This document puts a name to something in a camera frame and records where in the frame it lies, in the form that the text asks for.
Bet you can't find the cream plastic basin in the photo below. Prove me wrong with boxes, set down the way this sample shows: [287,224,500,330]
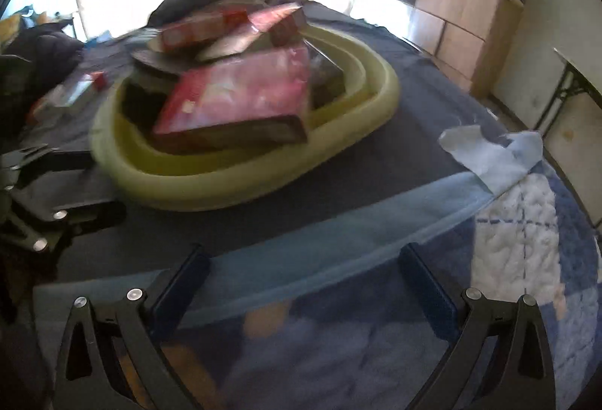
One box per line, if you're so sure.
[89,26,400,212]

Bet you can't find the small red cigarette box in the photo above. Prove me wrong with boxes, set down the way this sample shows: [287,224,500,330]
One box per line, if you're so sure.
[27,72,107,125]

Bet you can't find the blue white checkered blanket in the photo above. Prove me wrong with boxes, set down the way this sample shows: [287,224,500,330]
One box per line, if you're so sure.
[32,124,602,410]

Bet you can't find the red white flat box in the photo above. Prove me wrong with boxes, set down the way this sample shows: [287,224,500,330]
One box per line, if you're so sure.
[158,7,249,53]

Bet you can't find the pink red box in basin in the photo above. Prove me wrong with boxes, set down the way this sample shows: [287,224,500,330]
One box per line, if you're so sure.
[150,44,310,154]

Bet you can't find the black folding table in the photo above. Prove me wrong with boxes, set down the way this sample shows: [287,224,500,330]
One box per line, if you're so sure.
[534,47,602,140]

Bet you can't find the red cigarette carton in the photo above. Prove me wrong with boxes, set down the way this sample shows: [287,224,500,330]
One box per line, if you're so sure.
[196,3,307,62]

